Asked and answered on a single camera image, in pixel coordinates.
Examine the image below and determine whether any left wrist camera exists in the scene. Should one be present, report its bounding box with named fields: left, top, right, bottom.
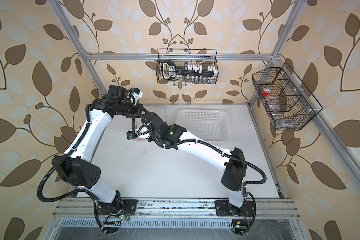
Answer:
left=105, top=85, right=144, bottom=106

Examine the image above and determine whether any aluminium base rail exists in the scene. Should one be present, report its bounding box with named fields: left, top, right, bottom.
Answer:
left=53, top=198, right=301, bottom=229

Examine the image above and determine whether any black wire basket back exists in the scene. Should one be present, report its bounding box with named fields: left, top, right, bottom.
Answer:
left=156, top=48, right=219, bottom=85

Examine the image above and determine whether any black wire basket right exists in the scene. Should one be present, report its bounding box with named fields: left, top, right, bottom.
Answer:
left=252, top=63, right=323, bottom=131

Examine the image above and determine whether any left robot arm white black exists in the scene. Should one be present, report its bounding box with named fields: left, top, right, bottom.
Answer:
left=37, top=99, right=145, bottom=235

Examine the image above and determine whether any black wire basket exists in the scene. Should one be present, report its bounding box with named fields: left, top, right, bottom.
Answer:
left=156, top=48, right=219, bottom=85
left=252, top=63, right=323, bottom=131

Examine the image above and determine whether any white plastic basket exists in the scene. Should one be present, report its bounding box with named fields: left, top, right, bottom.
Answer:
left=176, top=109, right=231, bottom=142

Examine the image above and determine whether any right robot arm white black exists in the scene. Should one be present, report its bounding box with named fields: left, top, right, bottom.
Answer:
left=132, top=112, right=267, bottom=236

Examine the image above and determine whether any black tool with handle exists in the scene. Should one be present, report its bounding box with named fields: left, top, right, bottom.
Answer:
left=159, top=60, right=219, bottom=80

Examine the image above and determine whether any clear zip top bag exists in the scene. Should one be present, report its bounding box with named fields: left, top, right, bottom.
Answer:
left=132, top=110, right=167, bottom=146

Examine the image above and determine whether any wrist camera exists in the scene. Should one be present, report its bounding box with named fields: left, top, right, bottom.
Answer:
left=127, top=127, right=147, bottom=140
left=105, top=85, right=144, bottom=106

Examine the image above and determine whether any red capped clear bottle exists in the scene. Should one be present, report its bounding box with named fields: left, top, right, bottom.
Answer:
left=262, top=88, right=277, bottom=103

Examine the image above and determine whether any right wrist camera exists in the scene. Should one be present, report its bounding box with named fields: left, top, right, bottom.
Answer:
left=127, top=127, right=147, bottom=140

